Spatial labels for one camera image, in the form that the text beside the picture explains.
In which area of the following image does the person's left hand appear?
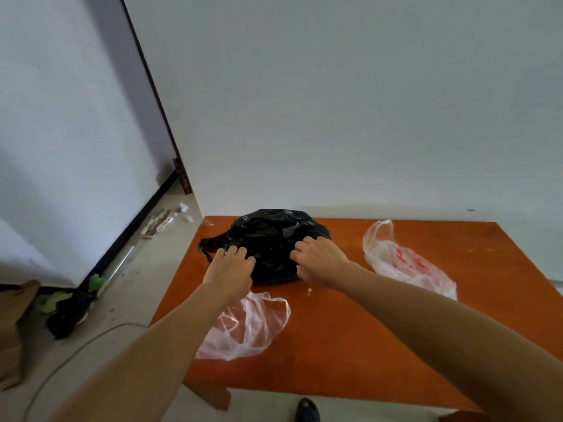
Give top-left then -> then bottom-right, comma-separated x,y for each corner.
202,246 -> 257,306

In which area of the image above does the person's right hand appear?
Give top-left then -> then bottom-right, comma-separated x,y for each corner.
290,236 -> 352,291

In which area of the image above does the black plastic bag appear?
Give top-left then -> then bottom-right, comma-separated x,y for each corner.
198,209 -> 331,285

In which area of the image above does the thin clear plastic bag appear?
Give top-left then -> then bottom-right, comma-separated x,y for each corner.
195,291 -> 292,362

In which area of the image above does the clear red-printed plastic bag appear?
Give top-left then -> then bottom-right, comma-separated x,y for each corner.
362,219 -> 458,301

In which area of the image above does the person's right forearm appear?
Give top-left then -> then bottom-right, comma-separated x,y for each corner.
336,261 -> 563,422

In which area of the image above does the person's left forearm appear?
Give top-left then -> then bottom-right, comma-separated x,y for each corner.
50,283 -> 232,422

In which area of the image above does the person's black shoe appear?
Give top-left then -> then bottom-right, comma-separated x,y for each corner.
294,397 -> 321,422

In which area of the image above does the orange wooden table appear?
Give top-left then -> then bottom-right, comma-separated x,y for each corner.
149,216 -> 563,422

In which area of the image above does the beige flat debris piece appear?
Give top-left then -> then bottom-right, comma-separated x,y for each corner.
140,209 -> 172,239

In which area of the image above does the thin metal rod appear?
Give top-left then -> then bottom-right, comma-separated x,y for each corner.
99,244 -> 136,295

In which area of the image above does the crumpled black bag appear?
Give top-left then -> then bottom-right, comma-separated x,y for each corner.
46,285 -> 100,341

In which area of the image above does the thin grey cable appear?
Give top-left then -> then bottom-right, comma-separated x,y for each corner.
22,322 -> 148,422

